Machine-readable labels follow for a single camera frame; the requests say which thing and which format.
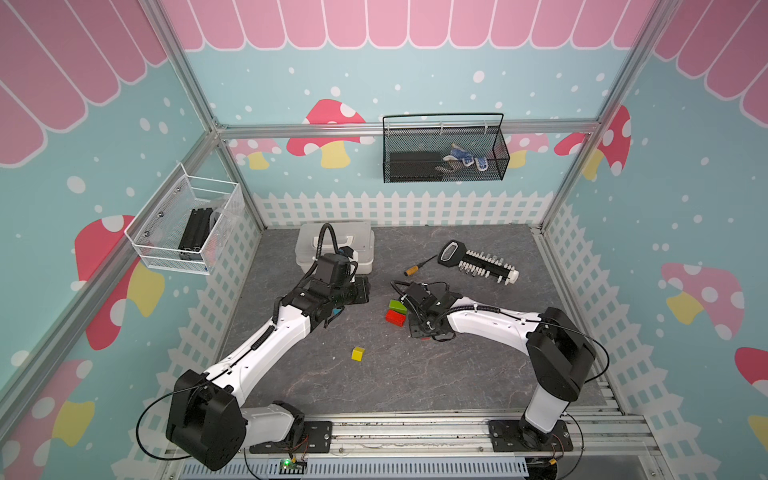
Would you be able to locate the small green-lit circuit board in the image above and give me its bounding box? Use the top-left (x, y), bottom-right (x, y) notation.
top-left (278, 458), bottom-right (307, 475)

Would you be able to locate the yellow small block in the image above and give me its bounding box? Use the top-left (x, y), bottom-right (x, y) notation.
top-left (351, 347), bottom-right (365, 362)

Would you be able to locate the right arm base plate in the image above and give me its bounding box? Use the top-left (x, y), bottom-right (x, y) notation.
top-left (487, 419), bottom-right (574, 454)

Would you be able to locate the white wire wall basket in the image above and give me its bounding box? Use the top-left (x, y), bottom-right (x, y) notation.
top-left (125, 164), bottom-right (244, 275)

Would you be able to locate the black wire wall basket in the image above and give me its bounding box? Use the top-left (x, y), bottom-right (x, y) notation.
top-left (381, 112), bottom-right (510, 183)

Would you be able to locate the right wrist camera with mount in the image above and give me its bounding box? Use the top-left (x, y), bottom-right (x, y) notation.
top-left (402, 283), bottom-right (438, 309)

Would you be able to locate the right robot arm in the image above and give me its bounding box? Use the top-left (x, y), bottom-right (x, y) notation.
top-left (400, 283), bottom-right (604, 440)

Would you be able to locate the black box in white basket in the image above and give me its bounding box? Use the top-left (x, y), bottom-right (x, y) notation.
top-left (178, 208), bottom-right (214, 261)

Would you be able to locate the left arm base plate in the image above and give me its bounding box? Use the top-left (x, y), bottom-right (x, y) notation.
top-left (248, 421), bottom-right (333, 455)

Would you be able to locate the small wooden-handled screwdriver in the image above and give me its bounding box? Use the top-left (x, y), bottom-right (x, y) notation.
top-left (403, 255), bottom-right (436, 277)

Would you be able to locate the white plastic storage box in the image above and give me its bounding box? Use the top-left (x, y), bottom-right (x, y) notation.
top-left (295, 221), bottom-right (375, 275)

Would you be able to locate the blue white item in basket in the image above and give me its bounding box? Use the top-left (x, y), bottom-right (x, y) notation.
top-left (442, 144), bottom-right (489, 172)

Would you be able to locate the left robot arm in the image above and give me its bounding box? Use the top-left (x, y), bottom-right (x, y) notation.
top-left (149, 277), bottom-right (370, 471)

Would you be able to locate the green rectangular block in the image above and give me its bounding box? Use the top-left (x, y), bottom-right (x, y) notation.
top-left (389, 300), bottom-right (408, 315)

